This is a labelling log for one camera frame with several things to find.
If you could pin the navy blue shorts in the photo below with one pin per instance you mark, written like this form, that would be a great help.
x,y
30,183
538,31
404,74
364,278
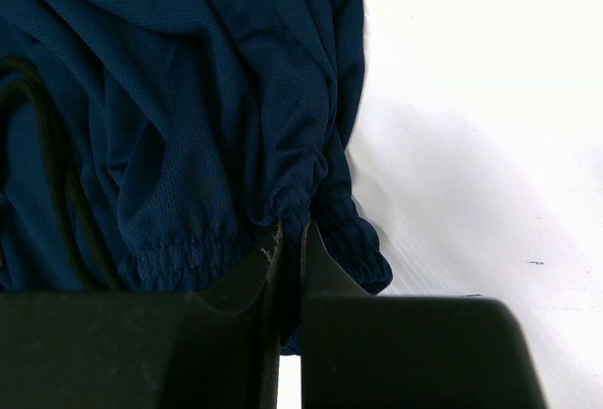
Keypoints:
x,y
149,145

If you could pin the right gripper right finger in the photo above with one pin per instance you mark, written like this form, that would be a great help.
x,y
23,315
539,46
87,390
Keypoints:
x,y
365,351

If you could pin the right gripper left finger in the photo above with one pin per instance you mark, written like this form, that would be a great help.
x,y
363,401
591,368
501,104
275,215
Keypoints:
x,y
217,348

